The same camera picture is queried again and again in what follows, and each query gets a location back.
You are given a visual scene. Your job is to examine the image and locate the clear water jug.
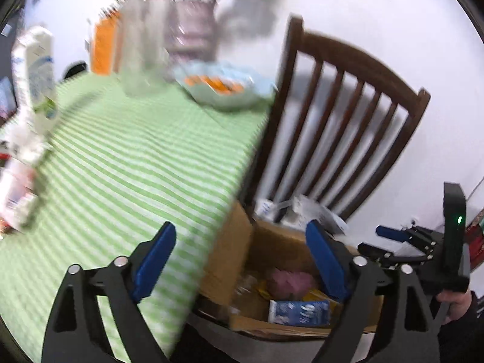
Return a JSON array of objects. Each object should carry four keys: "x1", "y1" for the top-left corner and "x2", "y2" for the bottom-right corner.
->
[{"x1": 119, "y1": 0, "x2": 171, "y2": 97}]

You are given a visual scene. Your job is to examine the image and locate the red fabric item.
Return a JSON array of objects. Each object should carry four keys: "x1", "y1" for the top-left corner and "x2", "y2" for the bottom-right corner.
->
[{"x1": 467, "y1": 212, "x2": 484, "y2": 273}]

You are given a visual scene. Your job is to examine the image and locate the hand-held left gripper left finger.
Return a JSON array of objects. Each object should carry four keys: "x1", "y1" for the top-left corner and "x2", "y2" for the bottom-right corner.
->
[{"x1": 41, "y1": 221, "x2": 178, "y2": 363}]

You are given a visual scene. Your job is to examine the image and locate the black cap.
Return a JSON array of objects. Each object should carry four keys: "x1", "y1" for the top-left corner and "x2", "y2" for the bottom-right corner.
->
[{"x1": 62, "y1": 60, "x2": 89, "y2": 80}]

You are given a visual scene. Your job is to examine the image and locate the cardboard box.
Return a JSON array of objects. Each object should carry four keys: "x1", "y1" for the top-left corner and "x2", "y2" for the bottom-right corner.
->
[{"x1": 197, "y1": 200, "x2": 384, "y2": 339}]

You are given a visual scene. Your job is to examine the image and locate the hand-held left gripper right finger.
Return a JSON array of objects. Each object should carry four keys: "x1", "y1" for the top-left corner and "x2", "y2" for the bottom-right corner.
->
[{"x1": 306, "y1": 219, "x2": 441, "y2": 363}]

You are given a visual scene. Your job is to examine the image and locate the person's right hand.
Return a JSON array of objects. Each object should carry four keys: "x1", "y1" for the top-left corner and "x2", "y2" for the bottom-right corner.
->
[{"x1": 437, "y1": 290, "x2": 476, "y2": 325}]

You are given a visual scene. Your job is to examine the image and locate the pile of small oranges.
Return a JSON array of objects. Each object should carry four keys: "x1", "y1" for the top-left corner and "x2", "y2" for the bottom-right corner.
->
[{"x1": 183, "y1": 74, "x2": 246, "y2": 95}]

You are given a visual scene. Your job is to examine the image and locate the pink glass vase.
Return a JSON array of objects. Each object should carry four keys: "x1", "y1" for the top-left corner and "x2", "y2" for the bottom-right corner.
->
[{"x1": 166, "y1": 0, "x2": 220, "y2": 63}]

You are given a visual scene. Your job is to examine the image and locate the yellow snack packet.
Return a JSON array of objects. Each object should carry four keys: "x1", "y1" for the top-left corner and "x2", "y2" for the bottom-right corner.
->
[{"x1": 257, "y1": 285, "x2": 341, "y2": 305}]

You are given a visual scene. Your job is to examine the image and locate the white power strip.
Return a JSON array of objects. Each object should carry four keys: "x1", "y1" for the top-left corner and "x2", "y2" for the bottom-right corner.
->
[{"x1": 255, "y1": 195, "x2": 348, "y2": 234}]

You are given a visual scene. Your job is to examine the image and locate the dark wooden chair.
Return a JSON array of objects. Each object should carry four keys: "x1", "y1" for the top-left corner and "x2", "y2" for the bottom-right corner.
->
[{"x1": 242, "y1": 15, "x2": 432, "y2": 227}]

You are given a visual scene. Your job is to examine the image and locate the scalloped green white bowl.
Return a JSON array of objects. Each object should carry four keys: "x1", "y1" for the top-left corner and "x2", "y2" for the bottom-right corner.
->
[{"x1": 172, "y1": 60, "x2": 278, "y2": 113}]

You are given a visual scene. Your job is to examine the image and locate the person's right forearm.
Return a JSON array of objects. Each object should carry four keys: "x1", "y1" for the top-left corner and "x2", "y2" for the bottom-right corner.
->
[{"x1": 437, "y1": 291, "x2": 484, "y2": 363}]

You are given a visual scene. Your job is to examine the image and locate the white milk carton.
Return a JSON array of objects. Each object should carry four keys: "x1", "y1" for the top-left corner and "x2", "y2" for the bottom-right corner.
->
[{"x1": 11, "y1": 26, "x2": 59, "y2": 137}]

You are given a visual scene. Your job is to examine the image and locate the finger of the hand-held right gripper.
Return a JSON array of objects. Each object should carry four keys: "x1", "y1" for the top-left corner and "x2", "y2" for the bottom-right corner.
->
[
  {"x1": 357, "y1": 242, "x2": 433, "y2": 270},
  {"x1": 375, "y1": 225, "x2": 444, "y2": 253}
]

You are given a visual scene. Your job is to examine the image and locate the pink cloth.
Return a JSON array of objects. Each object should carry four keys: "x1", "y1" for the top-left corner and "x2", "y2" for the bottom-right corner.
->
[{"x1": 267, "y1": 267, "x2": 316, "y2": 299}]

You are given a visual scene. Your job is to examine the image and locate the orange carton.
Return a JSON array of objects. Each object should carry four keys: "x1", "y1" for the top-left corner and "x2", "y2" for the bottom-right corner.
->
[{"x1": 91, "y1": 11, "x2": 123, "y2": 75}]

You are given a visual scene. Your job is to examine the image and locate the blue carton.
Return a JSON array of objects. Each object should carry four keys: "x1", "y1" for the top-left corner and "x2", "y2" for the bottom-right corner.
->
[{"x1": 268, "y1": 299, "x2": 333, "y2": 328}]

